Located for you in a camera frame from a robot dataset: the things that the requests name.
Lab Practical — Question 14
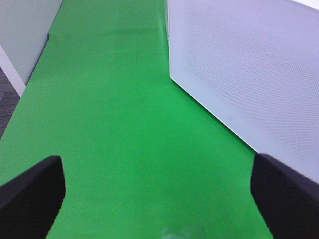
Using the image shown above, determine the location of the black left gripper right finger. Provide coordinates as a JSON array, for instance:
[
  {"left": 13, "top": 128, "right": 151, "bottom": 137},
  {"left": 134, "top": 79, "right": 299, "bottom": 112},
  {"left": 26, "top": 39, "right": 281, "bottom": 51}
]
[{"left": 250, "top": 153, "right": 319, "bottom": 239}]

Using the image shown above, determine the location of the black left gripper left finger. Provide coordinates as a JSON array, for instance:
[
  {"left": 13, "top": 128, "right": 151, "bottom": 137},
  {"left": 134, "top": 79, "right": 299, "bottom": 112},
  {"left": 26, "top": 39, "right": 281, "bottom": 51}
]
[{"left": 0, "top": 156, "right": 66, "bottom": 239}]

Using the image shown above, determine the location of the clear tape patch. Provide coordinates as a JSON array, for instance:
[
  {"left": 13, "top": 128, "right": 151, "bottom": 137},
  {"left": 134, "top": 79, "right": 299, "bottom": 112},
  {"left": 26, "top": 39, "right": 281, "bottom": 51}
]
[{"left": 160, "top": 225, "right": 208, "bottom": 239}]

